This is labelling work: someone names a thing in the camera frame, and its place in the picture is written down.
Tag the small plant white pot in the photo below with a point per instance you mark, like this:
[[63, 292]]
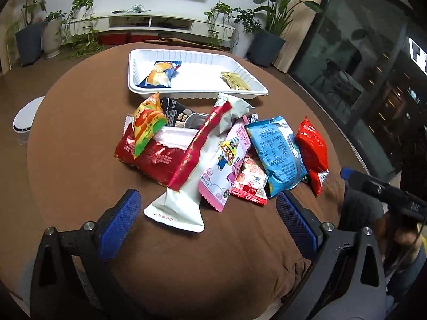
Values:
[[52, 38]]

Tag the white plastic tray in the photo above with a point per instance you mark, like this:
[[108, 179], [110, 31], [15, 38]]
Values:
[[200, 70]]

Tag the dark red snack packet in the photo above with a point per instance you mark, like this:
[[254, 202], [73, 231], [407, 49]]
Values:
[[153, 158]]

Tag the small red white packet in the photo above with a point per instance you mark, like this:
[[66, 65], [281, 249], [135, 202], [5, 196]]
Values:
[[250, 180]]

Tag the tall plant dark grey pot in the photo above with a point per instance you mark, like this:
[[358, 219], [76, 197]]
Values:
[[29, 43]]

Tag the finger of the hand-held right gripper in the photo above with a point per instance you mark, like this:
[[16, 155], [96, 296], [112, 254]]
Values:
[[373, 186]]

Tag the red storage box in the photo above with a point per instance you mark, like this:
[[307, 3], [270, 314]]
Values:
[[113, 39]]

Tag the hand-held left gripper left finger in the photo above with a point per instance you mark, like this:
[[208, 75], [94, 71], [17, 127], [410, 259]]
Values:
[[120, 220]]

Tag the light blue snack packet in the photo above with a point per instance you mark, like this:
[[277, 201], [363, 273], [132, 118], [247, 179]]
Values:
[[277, 153]]

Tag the large leafy plant dark pot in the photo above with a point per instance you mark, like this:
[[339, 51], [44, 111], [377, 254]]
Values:
[[265, 48]]

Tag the pink cartoon snack packet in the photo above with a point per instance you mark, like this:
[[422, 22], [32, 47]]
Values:
[[223, 160]]

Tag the person's right hand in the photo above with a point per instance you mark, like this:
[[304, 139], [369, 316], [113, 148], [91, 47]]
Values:
[[400, 236]]

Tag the glass sliding door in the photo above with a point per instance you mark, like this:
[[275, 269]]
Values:
[[350, 56]]

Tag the bright red snack packet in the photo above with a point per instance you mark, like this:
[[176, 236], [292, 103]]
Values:
[[312, 150]]

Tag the black snack packet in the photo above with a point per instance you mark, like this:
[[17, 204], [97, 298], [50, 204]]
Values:
[[176, 111]]

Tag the blue bread packet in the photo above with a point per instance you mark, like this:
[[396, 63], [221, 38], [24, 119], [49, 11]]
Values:
[[158, 76]]

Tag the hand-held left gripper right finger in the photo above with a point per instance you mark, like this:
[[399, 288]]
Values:
[[297, 220]]

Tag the brown wooden chair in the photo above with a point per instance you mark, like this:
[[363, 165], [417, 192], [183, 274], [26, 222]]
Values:
[[200, 41]]

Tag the long red white packet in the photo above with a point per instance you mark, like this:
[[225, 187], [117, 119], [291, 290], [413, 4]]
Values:
[[186, 186]]

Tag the person's grey pants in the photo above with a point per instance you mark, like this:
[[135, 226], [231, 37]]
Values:
[[410, 273]]

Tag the white television cabinet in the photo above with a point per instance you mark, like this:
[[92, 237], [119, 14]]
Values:
[[133, 21]]

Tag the orange green chip bag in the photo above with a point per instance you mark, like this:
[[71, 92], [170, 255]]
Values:
[[146, 123]]

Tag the yellow green snack packet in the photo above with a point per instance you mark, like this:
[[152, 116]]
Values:
[[235, 81]]

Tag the bushy plant white pot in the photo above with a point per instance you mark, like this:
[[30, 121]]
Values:
[[247, 20]]

